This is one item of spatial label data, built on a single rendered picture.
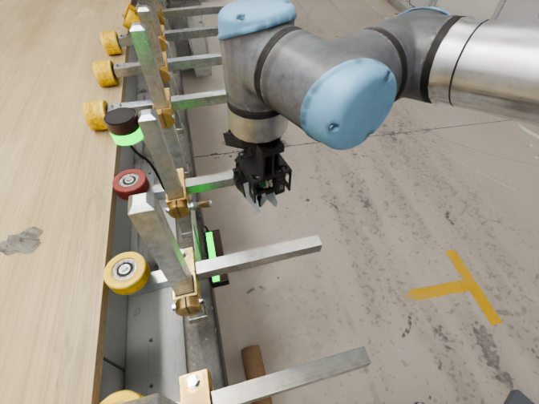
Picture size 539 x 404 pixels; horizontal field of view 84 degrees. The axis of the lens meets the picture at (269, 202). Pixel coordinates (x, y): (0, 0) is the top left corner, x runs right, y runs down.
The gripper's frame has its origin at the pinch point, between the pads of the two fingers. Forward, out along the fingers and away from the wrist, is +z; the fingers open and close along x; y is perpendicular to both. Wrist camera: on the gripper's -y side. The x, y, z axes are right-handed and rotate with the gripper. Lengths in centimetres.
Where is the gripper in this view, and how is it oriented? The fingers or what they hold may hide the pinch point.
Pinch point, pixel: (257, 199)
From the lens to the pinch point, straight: 63.3
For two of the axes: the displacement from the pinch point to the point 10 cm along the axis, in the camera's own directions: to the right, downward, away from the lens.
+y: 4.4, 6.9, -5.7
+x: 9.0, -3.4, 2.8
